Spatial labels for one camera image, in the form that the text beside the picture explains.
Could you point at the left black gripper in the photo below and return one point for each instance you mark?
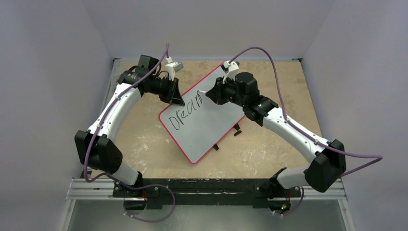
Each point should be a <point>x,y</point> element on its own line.
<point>173,96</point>

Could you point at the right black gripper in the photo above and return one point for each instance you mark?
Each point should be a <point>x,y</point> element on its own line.
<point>220,92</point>

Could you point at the red framed whiteboard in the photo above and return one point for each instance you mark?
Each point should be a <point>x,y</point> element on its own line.
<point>200,124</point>

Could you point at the black marker cap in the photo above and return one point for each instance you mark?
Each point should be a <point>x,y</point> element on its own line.
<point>237,132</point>

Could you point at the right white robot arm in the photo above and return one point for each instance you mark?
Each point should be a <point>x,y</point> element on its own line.
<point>326,164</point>

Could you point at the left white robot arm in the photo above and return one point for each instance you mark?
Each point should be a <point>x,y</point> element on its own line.
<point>96,146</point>

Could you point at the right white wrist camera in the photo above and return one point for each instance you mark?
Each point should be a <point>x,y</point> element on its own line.
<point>230,69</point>

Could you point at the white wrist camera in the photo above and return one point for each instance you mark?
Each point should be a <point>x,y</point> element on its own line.
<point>230,69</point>
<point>172,67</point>

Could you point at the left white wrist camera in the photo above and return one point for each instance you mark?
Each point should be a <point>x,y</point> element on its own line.
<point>172,67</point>

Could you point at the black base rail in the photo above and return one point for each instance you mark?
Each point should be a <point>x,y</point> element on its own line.
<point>257,193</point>

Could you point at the aluminium frame rail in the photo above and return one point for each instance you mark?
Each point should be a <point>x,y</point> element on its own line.
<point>103,189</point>

